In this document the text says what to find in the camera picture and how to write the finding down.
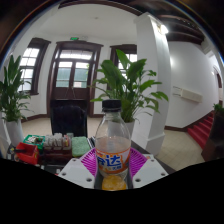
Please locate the flat green box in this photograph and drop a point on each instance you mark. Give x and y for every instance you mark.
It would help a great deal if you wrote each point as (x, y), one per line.
(33, 139)

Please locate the black office chair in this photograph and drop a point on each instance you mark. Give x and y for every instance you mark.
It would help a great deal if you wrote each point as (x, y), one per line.
(68, 120)

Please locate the dark wooden glazed door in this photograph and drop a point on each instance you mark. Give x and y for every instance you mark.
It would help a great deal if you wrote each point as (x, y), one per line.
(73, 73)

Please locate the leafy plant in white pot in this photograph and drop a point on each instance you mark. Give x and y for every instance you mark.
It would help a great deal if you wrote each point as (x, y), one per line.
(11, 93)
(130, 83)

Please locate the red carpeted staircase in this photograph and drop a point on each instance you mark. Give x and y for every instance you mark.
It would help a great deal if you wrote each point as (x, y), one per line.
(201, 131)

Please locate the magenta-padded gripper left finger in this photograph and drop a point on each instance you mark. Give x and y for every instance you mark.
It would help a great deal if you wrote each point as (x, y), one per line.
(75, 171)

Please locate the white wall unit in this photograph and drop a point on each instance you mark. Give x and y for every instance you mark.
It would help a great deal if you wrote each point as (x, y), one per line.
(188, 95)

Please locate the dark framed window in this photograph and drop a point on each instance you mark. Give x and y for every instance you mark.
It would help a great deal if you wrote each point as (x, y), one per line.
(115, 53)
(31, 63)

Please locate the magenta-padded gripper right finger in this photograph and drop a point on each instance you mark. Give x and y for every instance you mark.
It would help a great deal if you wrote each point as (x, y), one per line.
(148, 171)

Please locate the clear orange drink bottle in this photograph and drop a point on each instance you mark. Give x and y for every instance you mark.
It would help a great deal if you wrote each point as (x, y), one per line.
(112, 150)

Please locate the bright pillar lamp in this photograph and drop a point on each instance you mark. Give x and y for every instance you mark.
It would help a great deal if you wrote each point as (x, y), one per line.
(163, 29)

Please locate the green exit sign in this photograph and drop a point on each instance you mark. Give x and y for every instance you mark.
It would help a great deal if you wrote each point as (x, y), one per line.
(74, 38)

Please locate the red plastic box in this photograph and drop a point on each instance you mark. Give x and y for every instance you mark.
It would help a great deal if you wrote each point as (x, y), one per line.
(26, 153)

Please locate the dark tray of white items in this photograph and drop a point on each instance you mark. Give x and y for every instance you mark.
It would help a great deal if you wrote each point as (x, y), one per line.
(56, 145)

